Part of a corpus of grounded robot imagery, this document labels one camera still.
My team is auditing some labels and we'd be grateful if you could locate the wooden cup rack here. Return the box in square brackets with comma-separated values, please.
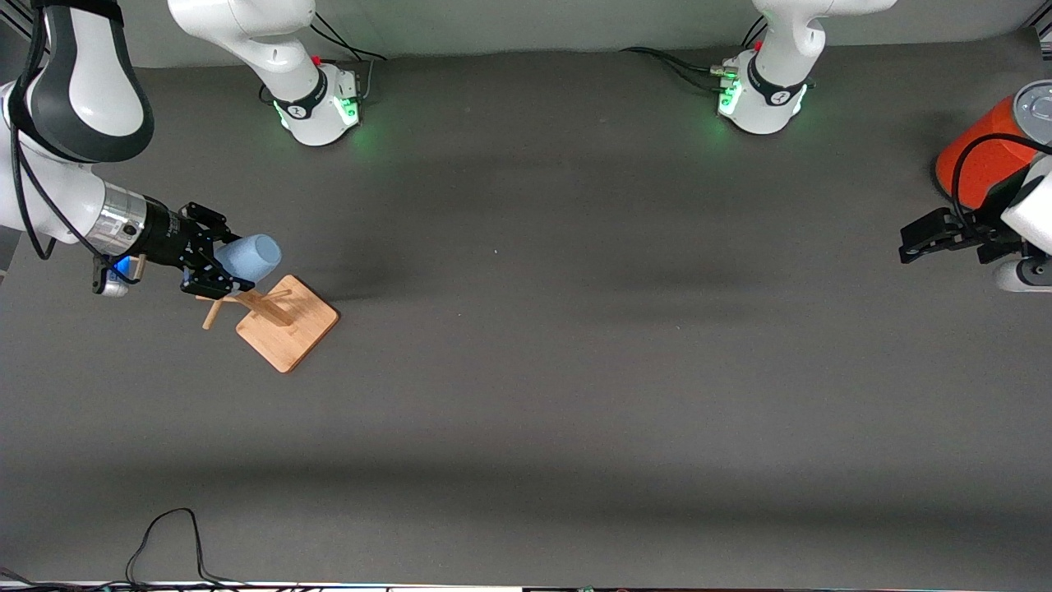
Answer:
[196, 275, 340, 375]

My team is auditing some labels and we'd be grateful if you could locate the black right arm base cable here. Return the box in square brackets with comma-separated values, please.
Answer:
[311, 10, 387, 63]

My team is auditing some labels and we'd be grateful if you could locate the orange can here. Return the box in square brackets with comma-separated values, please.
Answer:
[934, 80, 1052, 210]

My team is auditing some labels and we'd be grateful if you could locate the black arm base cable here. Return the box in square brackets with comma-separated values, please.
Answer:
[621, 47, 726, 93]
[311, 10, 387, 63]

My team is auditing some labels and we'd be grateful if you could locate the black looped cable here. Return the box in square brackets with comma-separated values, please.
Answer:
[125, 508, 247, 588]

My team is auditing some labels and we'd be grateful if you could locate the light blue cup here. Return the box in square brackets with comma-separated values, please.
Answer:
[215, 234, 283, 294]

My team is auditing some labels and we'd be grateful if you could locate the black left arm base cable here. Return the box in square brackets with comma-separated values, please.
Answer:
[621, 47, 726, 93]

